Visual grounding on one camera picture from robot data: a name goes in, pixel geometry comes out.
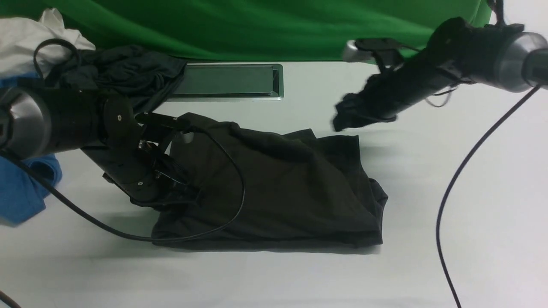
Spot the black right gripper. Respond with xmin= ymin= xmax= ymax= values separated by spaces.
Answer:
xmin=332 ymin=60 xmax=463 ymax=132

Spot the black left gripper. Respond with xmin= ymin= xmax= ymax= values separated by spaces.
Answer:
xmin=82 ymin=95 xmax=199 ymax=205

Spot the dark gray long-sleeve top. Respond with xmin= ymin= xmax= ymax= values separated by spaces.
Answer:
xmin=152 ymin=113 xmax=388 ymax=251

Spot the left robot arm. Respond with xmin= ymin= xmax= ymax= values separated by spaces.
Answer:
xmin=1 ymin=86 xmax=199 ymax=208

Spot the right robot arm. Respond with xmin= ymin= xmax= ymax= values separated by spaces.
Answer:
xmin=332 ymin=18 xmax=548 ymax=131

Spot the dark navy crumpled garment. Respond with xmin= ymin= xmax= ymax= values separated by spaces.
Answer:
xmin=45 ymin=45 xmax=188 ymax=113

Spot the blue garment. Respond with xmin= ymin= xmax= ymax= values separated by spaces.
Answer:
xmin=0 ymin=72 xmax=63 ymax=226

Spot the green backdrop cloth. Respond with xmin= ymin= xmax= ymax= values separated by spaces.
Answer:
xmin=1 ymin=0 xmax=491 ymax=61

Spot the white crumpled garment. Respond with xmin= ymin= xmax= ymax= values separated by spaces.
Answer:
xmin=0 ymin=8 xmax=95 ymax=79

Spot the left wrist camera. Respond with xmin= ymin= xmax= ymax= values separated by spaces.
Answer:
xmin=135 ymin=113 xmax=194 ymax=143

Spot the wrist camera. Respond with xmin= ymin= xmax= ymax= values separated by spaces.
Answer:
xmin=135 ymin=113 xmax=194 ymax=143
xmin=342 ymin=38 xmax=404 ymax=65

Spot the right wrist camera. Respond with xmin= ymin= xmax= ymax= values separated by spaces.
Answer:
xmin=342 ymin=38 xmax=404 ymax=65

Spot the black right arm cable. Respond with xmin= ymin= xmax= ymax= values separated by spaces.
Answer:
xmin=436 ymin=86 xmax=542 ymax=308

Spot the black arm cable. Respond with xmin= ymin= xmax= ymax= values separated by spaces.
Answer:
xmin=436 ymin=86 xmax=542 ymax=308
xmin=0 ymin=38 xmax=247 ymax=308

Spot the metal table cable hatch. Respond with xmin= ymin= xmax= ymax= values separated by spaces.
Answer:
xmin=168 ymin=64 xmax=284 ymax=102

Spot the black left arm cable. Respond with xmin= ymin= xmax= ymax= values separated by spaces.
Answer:
xmin=0 ymin=38 xmax=247 ymax=308

